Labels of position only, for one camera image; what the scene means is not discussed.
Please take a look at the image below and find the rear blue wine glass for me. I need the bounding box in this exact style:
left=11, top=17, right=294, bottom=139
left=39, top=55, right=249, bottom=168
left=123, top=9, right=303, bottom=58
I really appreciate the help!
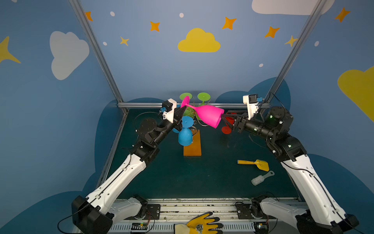
left=172, top=128, right=180, bottom=134

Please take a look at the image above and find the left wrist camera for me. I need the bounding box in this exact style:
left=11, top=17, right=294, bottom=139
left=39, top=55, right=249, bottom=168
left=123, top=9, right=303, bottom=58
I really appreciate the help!
left=160, top=98, right=177, bottom=123

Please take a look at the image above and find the aluminium frame rail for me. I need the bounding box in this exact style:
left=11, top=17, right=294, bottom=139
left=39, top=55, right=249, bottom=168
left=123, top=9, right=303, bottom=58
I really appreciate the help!
left=117, top=102, right=271, bottom=110

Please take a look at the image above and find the green wine glass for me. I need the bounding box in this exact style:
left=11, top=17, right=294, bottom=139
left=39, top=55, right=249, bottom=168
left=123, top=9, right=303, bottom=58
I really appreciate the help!
left=179, top=93, right=196, bottom=119
left=197, top=92, right=211, bottom=106

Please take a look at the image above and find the right green wine glass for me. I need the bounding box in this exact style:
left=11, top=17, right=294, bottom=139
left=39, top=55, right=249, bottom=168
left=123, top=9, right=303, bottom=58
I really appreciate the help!
left=197, top=92, right=211, bottom=106

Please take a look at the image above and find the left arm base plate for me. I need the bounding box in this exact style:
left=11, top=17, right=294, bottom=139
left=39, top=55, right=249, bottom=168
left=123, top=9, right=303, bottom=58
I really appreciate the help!
left=127, top=204, right=161, bottom=220

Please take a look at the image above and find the left green wine glass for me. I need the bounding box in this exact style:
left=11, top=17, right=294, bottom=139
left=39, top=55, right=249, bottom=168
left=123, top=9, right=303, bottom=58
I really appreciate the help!
left=179, top=93, right=196, bottom=119

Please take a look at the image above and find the left circuit board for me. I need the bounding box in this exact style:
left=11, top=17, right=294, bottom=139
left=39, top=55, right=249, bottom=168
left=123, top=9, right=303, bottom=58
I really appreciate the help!
left=131, top=222, right=149, bottom=232

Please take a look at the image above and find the gold wire glass rack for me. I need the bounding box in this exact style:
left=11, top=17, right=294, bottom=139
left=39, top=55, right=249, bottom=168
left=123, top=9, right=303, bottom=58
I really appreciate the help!
left=185, top=95, right=209, bottom=136

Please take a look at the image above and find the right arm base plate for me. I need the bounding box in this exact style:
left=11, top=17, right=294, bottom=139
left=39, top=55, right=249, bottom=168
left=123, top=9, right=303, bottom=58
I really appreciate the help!
left=234, top=202, right=276, bottom=219

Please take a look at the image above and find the front blue wine glass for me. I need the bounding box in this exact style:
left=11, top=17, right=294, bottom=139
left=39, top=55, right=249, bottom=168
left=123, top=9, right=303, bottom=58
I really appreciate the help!
left=178, top=116, right=194, bottom=146

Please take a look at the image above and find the white brush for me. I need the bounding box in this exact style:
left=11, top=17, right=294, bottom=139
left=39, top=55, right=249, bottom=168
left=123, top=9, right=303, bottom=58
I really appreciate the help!
left=251, top=171, right=275, bottom=186

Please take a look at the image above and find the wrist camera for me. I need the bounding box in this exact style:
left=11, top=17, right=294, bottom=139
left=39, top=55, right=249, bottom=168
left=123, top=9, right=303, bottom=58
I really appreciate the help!
left=243, top=94, right=262, bottom=120
left=160, top=98, right=177, bottom=123

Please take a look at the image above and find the right circuit board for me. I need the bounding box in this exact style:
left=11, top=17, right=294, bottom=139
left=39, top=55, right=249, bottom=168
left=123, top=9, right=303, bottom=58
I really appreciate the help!
left=254, top=222, right=269, bottom=232

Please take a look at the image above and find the blue wine glass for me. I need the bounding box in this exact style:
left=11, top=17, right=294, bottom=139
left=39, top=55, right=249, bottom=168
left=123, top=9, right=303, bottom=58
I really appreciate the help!
left=178, top=116, right=194, bottom=146
left=172, top=128, right=180, bottom=134

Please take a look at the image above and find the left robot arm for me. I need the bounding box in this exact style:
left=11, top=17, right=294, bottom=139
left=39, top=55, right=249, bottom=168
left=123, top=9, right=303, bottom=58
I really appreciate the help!
left=72, top=107, right=186, bottom=234

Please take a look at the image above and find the yellow black work glove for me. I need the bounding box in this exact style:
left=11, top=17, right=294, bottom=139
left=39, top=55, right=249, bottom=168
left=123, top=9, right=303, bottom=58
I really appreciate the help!
left=174, top=212, right=223, bottom=234

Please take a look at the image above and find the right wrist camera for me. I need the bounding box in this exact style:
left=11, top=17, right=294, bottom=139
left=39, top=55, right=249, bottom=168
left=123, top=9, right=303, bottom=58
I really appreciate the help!
left=243, top=94, right=262, bottom=120

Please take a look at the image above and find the red wine glass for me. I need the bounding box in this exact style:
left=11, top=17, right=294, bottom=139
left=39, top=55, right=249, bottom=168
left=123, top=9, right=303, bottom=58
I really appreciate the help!
left=221, top=112, right=237, bottom=135

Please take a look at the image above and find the circuit board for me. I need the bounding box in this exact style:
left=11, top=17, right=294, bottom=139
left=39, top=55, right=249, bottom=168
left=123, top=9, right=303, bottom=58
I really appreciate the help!
left=131, top=222, right=149, bottom=232
left=254, top=222, right=269, bottom=232

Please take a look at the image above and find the pink wine glass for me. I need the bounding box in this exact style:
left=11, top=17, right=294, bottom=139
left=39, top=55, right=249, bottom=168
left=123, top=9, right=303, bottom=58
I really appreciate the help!
left=181, top=97, right=225, bottom=128

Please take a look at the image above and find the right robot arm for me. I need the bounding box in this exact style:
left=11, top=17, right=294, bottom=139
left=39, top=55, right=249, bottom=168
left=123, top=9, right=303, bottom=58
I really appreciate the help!
left=221, top=106, right=359, bottom=234

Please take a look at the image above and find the yellow toy shovel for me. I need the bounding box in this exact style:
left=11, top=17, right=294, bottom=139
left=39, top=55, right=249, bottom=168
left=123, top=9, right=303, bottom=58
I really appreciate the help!
left=237, top=160, right=270, bottom=172

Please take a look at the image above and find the orange wooden rack base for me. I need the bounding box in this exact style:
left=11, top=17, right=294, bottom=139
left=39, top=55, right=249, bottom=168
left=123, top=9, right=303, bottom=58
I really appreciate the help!
left=183, top=130, right=202, bottom=157

